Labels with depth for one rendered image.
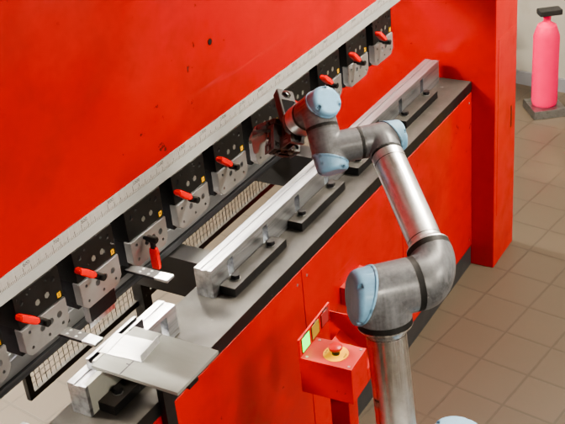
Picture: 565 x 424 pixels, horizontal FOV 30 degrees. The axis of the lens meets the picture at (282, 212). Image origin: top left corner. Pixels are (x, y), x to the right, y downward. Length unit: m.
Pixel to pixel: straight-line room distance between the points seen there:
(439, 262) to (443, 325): 2.21
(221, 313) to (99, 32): 0.95
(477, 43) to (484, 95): 0.22
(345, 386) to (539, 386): 1.30
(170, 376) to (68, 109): 0.69
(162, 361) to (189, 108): 0.66
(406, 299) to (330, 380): 0.86
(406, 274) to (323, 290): 1.29
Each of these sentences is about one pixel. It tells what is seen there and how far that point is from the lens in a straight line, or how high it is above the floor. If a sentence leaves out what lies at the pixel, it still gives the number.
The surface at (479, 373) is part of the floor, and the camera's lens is 4.14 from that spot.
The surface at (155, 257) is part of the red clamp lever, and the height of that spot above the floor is 1.19.
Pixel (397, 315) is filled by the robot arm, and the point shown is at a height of 1.33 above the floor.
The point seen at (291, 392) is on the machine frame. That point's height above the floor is 0.44.
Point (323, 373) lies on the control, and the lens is 2.96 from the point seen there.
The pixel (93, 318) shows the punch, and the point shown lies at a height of 1.11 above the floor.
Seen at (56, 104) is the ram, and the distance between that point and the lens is 2.37.
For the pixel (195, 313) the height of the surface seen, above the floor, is 0.87.
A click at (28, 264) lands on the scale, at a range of 2.39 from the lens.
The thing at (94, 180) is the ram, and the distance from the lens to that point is 2.51.
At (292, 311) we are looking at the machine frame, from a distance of 3.26.
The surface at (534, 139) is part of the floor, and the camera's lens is 5.87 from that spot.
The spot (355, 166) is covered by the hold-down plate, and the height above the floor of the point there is 0.91.
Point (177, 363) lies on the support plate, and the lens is 2.64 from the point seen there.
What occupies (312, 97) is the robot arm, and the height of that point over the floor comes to 1.64.
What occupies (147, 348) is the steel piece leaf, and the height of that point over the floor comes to 1.02.
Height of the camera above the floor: 2.58
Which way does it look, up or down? 29 degrees down
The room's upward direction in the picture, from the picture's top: 6 degrees counter-clockwise
